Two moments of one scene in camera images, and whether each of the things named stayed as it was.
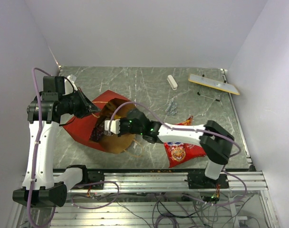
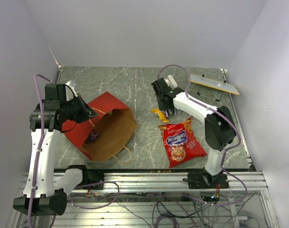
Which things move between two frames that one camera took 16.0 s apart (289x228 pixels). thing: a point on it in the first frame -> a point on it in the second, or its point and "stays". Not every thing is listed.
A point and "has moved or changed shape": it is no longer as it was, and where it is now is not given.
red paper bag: [90, 130] has moved or changed shape
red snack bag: [178, 153] stays
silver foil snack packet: [171, 109] has moved or changed shape
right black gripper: [121, 132] -> [161, 107]
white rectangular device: [172, 82] stays
